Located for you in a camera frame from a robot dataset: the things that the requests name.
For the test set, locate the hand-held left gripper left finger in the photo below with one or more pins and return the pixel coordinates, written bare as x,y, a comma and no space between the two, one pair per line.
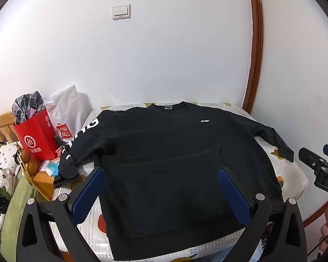
87,193

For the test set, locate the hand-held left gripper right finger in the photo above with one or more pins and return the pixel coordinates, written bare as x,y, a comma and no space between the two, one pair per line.
232,193

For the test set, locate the black sweatshirt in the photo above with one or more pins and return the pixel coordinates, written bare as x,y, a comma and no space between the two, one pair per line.
164,152

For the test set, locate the fruit print tablecloth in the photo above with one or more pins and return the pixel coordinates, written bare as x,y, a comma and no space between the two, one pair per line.
288,174

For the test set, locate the brown wooden skirting strip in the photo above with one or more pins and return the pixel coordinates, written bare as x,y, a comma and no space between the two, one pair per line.
317,210

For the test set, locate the white teal packet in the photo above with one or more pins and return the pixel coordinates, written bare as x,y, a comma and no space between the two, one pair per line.
53,167

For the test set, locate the wooden nightstand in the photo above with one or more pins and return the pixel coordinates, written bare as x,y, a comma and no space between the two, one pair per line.
45,185

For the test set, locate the brown round fruit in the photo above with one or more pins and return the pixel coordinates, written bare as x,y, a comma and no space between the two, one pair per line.
33,167
25,154

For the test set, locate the yellow basket rim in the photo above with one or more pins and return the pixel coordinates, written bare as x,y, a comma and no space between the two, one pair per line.
26,176

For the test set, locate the green blanket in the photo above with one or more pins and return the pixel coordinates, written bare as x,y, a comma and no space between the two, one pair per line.
16,210

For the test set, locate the red paper bag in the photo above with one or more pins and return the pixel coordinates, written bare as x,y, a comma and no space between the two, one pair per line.
35,139

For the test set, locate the white plastic shopping bag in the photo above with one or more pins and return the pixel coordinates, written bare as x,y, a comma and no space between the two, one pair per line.
65,109

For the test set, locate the white floral cloth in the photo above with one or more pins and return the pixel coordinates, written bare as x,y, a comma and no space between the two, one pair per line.
2,155

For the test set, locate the grey plaid cloth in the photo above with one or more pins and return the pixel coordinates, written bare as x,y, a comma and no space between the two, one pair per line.
26,106

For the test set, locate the wooden headboard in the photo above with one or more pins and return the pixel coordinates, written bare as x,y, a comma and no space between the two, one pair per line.
2,127

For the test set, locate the brown wooden door frame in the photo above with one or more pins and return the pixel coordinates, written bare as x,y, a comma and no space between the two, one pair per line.
258,46

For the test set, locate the white wall light switch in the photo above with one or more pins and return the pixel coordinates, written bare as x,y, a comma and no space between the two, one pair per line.
121,12

